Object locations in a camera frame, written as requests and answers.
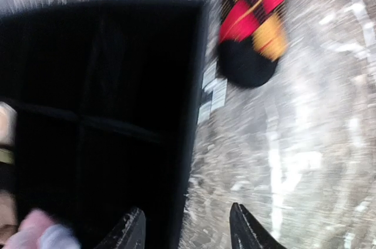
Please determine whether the pink white rolled sock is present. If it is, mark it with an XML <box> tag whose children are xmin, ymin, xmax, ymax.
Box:
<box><xmin>3</xmin><ymin>208</ymin><xmax>81</xmax><ymax>249</ymax></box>

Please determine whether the striped beige maroon sock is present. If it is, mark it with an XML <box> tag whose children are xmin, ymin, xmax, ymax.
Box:
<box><xmin>1</xmin><ymin>102</ymin><xmax>17</xmax><ymax>165</ymax></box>

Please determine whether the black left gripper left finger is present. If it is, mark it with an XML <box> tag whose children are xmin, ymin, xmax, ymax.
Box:
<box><xmin>95</xmin><ymin>207</ymin><xmax>146</xmax><ymax>249</ymax></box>

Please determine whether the black argyle orange red sock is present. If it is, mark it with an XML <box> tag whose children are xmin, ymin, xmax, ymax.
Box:
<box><xmin>219</xmin><ymin>0</ymin><xmax>288</xmax><ymax>88</ymax></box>

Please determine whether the black box with glass lid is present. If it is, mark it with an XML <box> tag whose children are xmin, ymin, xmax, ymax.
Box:
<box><xmin>1</xmin><ymin>0</ymin><xmax>208</xmax><ymax>248</ymax></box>

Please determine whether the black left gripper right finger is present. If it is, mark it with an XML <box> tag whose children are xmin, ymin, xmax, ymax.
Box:
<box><xmin>229</xmin><ymin>203</ymin><xmax>286</xmax><ymax>249</ymax></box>

